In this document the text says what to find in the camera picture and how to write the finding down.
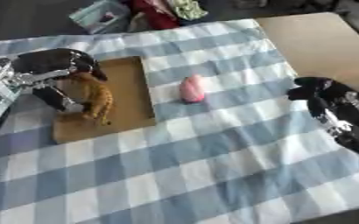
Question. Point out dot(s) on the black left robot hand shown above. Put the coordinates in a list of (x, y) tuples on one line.
[(50, 61)]

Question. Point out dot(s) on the tan cardboard box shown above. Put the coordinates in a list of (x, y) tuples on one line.
[(121, 96)]

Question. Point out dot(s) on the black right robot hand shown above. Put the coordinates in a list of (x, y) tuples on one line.
[(336, 108)]

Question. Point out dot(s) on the pink egg-shaped toy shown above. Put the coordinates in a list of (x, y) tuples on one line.
[(192, 88)]

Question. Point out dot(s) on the red cloth bag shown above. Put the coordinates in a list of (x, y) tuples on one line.
[(156, 13)]

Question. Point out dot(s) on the green patterned cloth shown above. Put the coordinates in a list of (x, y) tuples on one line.
[(187, 8)]

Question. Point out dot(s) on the brown tiger soft toy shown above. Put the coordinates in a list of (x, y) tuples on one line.
[(97, 97)]

